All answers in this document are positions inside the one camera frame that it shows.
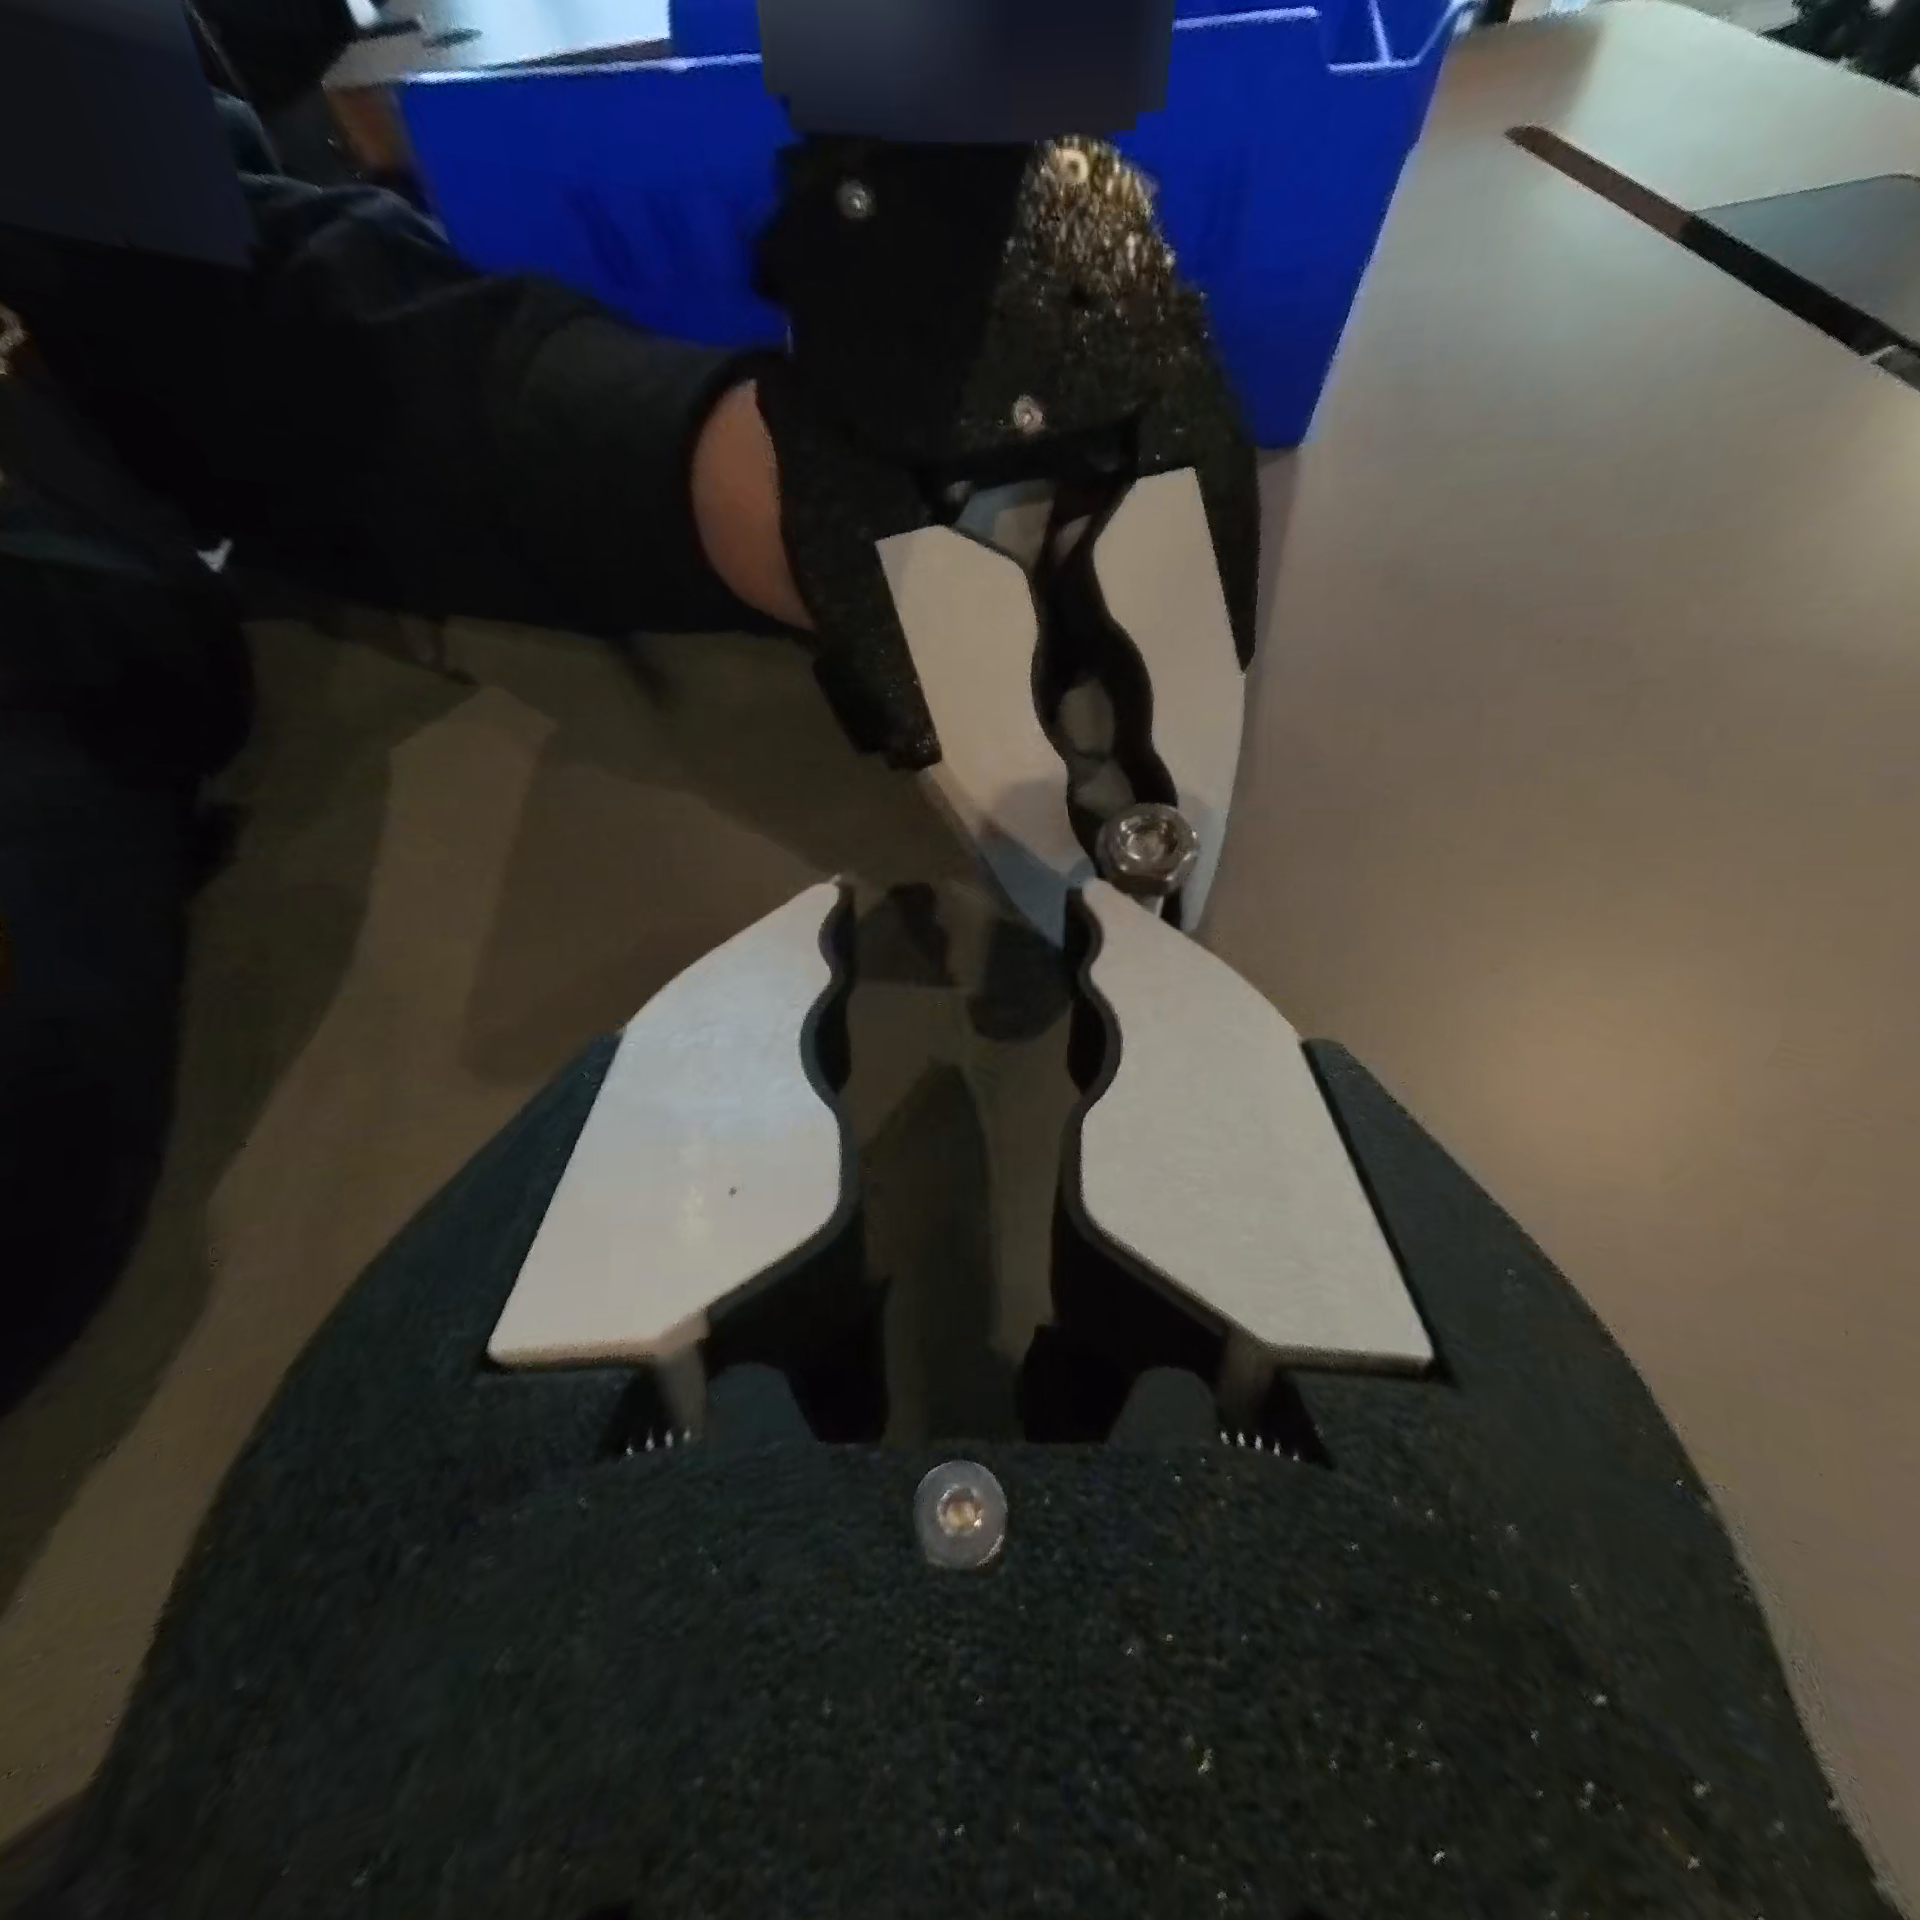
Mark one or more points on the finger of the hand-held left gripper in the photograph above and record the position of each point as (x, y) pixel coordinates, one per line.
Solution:
(974, 674)
(1193, 645)

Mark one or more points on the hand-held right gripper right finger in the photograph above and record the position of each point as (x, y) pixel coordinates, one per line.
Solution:
(1245, 1186)

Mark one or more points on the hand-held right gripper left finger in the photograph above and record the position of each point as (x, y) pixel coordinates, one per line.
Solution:
(692, 1186)

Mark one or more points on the person's left hand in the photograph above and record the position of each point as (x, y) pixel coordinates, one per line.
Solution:
(742, 496)

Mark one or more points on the blue plastic bin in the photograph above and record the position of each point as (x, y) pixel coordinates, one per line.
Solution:
(601, 180)

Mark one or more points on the flat metal base plate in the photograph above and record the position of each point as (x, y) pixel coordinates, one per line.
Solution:
(1832, 240)

